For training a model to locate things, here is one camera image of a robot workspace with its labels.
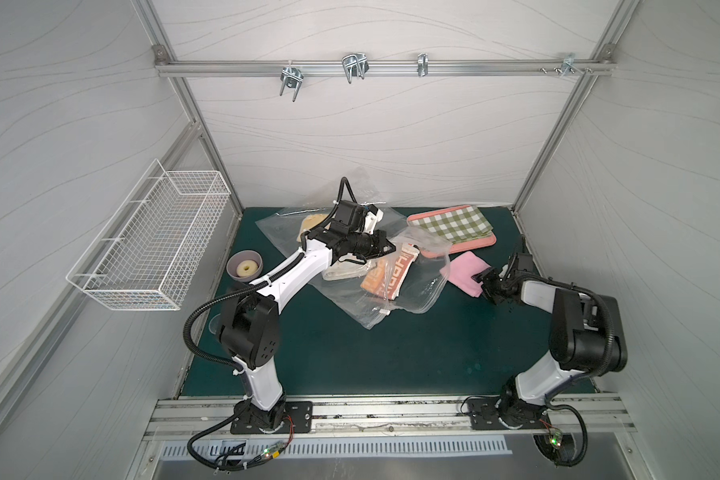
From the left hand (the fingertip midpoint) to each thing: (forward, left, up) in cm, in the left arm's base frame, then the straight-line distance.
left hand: (397, 248), depth 81 cm
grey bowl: (+5, +50, -17) cm, 53 cm away
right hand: (+3, -28, -20) cm, 34 cm away
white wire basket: (-10, +59, +9) cm, 61 cm away
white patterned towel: (+3, +16, -16) cm, 22 cm away
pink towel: (+7, -24, -21) cm, 32 cm away
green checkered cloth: (+28, -27, -21) cm, 44 cm away
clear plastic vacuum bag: (+3, -7, -19) cm, 21 cm away
